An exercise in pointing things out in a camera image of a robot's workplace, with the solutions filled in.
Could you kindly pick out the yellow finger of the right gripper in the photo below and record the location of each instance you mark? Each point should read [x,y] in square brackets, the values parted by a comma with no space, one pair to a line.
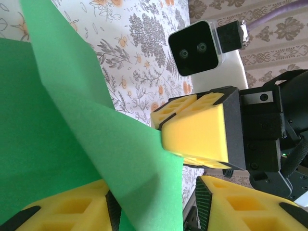
[168,108]
[197,134]

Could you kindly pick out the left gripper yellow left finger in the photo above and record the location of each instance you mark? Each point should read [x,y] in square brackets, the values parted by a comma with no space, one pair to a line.
[60,211]

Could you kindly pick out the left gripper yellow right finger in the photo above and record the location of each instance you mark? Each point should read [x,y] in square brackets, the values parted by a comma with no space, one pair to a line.
[240,209]

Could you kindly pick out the green cloth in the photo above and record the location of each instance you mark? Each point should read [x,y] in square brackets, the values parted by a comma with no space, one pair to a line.
[72,120]

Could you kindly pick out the floral table cover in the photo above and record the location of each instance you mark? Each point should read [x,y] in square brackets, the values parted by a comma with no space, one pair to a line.
[144,60]

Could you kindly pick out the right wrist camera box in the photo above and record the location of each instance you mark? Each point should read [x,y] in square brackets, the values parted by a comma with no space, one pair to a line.
[192,48]

